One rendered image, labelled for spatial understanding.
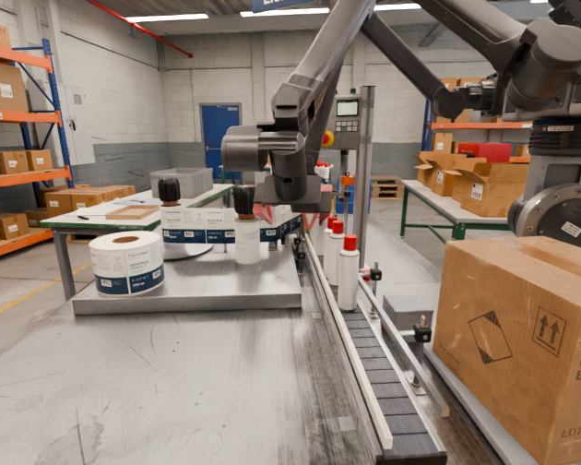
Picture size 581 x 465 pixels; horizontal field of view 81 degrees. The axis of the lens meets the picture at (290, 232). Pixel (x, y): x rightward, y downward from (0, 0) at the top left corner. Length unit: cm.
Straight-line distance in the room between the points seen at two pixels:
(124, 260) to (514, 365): 95
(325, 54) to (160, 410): 72
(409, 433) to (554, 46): 62
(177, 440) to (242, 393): 15
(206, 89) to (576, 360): 924
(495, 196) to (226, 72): 764
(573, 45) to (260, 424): 78
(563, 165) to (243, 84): 853
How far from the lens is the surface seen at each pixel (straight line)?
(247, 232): 113
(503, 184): 279
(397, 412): 68
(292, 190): 56
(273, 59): 912
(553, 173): 103
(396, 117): 892
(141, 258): 109
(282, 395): 76
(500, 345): 71
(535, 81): 69
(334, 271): 106
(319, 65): 63
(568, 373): 63
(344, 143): 129
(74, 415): 83
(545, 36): 70
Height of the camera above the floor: 133
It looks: 16 degrees down
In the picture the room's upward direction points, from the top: straight up
